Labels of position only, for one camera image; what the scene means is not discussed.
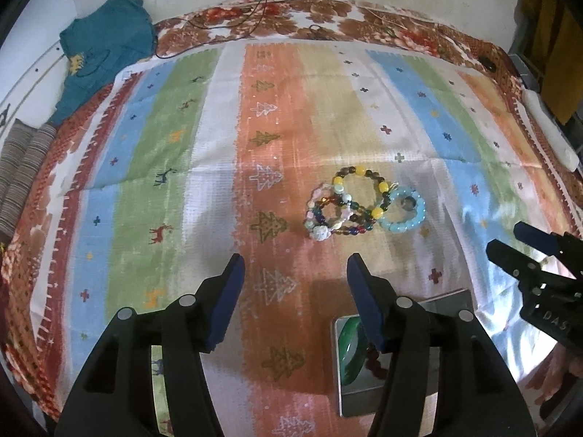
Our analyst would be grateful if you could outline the green jade bangle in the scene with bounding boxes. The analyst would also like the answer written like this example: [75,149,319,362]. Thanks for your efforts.
[339,319,368,386]

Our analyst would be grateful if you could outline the mustard yellow sweater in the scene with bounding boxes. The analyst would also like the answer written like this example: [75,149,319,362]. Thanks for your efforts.
[518,0,583,125]

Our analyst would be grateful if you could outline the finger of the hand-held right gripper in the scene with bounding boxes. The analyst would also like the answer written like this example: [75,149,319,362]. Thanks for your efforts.
[486,239,583,303]
[514,221,583,260]

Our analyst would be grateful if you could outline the grey folded cushions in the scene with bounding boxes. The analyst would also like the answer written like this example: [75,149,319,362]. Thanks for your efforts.
[0,118,58,238]

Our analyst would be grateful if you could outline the colourful striped mat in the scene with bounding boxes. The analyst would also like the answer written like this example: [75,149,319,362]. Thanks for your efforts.
[43,39,580,437]

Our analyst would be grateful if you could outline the dark red bead bracelet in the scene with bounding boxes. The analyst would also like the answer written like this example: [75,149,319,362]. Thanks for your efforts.
[364,345,389,379]

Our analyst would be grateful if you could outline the person's right hand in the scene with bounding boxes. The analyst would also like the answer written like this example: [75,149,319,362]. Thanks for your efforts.
[540,343,583,422]

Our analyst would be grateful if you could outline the thin white cable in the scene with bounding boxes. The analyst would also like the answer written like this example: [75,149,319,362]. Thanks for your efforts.
[360,7,406,37]

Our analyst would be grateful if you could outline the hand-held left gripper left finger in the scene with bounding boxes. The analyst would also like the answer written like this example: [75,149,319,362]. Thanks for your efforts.
[55,252,247,437]

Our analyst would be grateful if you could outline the teal shirt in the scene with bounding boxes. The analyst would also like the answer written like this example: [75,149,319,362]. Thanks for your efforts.
[54,0,158,126]

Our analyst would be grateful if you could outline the multicolour glass bead bracelet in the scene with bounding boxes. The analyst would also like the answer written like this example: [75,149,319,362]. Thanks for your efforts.
[316,196,372,239]

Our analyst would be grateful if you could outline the light blue bead bracelet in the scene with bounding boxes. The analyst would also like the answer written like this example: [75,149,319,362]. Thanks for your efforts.
[380,190,427,234]

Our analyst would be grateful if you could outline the rectangular metal tin box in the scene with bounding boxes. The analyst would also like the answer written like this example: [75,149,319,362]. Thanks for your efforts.
[330,288,475,418]

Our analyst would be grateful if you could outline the yellow and dark bead bracelet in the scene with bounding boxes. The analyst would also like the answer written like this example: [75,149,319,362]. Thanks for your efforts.
[332,165,393,220]

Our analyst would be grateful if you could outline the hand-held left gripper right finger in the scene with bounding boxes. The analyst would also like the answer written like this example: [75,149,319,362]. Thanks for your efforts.
[346,252,536,437]

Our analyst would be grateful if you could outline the white bolster pillow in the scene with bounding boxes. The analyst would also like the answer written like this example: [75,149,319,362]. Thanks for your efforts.
[521,88,580,173]

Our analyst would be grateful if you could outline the pastel white bead bracelet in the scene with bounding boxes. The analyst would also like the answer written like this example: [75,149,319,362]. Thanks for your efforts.
[304,185,357,242]

